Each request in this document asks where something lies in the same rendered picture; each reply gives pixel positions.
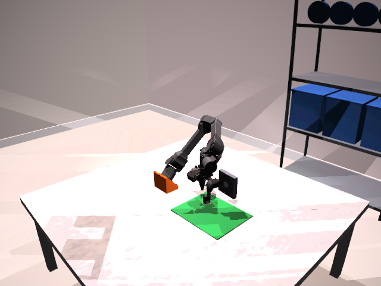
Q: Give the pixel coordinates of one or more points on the black fan cable with plug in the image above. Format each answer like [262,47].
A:
[208,197]

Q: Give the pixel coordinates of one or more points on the green circuit board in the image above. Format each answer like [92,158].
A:
[216,218]

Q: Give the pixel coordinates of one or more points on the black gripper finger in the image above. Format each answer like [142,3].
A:
[202,184]
[209,191]

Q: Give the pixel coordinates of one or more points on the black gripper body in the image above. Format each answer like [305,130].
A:
[211,183]

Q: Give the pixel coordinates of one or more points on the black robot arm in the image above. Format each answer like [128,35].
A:
[208,157]

